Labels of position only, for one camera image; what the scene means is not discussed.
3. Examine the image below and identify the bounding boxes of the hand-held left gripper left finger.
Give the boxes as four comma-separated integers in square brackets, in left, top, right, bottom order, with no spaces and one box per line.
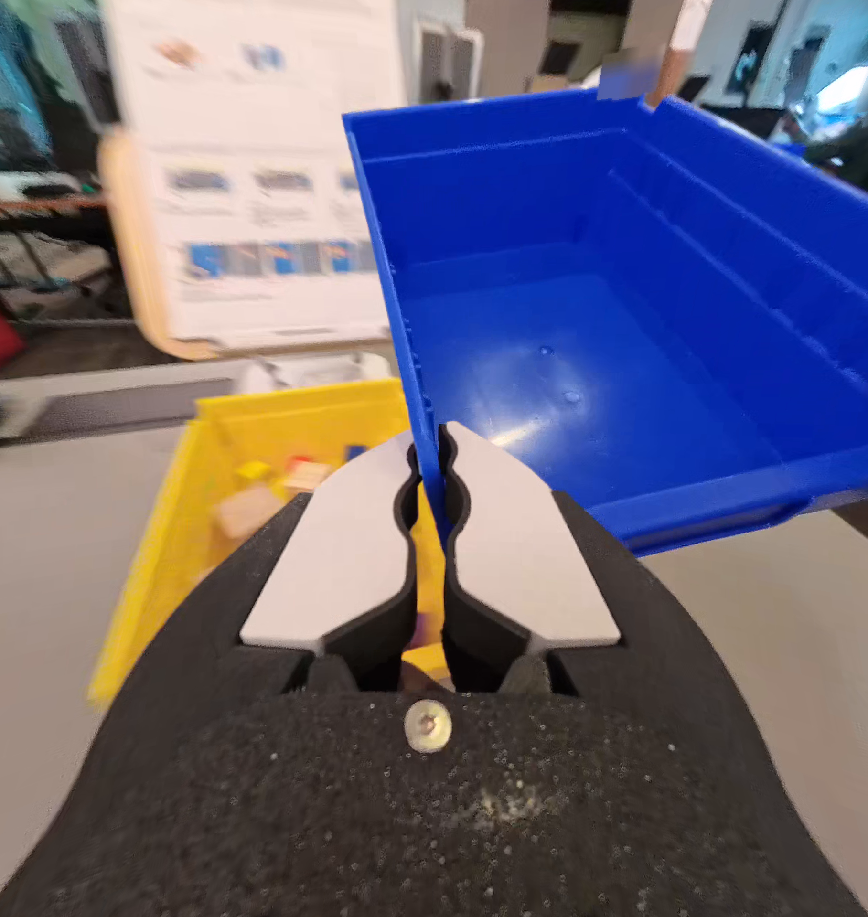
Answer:
[240,428,419,692]

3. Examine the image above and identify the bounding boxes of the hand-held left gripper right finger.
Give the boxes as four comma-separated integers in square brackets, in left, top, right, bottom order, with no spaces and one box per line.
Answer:
[439,421,622,692]

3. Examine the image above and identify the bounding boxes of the yellow plastic bin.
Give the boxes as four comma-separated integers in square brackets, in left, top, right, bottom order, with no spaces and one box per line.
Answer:
[86,378,449,706]

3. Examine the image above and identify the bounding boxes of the blue plastic bin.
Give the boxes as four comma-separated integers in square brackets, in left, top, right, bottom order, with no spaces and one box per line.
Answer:
[342,89,868,558]

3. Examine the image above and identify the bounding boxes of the white desk stand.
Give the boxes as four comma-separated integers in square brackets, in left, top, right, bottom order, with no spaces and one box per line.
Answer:
[240,354,393,394]

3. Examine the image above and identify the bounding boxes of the beige wooden board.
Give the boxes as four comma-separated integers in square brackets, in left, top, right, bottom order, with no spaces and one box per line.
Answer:
[98,129,399,361]

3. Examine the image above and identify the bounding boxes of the white paper sheet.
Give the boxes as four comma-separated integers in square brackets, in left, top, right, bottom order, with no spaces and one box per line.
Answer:
[104,0,406,345]

